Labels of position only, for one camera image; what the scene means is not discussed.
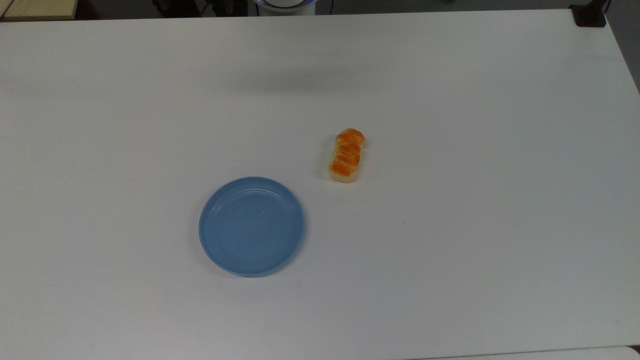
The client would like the orange glazed bread loaf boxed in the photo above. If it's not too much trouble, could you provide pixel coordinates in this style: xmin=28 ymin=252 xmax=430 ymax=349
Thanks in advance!
xmin=327 ymin=128 xmax=366 ymax=185

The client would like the blue round plate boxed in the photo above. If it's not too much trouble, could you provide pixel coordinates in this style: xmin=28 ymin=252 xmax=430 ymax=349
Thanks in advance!
xmin=198 ymin=176 xmax=306 ymax=278

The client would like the white adjacent table edge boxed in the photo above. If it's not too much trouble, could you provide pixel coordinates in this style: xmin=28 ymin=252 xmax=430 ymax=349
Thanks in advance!
xmin=410 ymin=345 xmax=640 ymax=360

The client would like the dark corner clamp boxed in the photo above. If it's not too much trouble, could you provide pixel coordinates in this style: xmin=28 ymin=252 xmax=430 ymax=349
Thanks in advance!
xmin=569 ymin=0 xmax=609 ymax=28

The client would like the light wooden furniture top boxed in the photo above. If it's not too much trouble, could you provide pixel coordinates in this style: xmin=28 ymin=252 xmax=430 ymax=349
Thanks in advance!
xmin=0 ymin=0 xmax=79 ymax=22

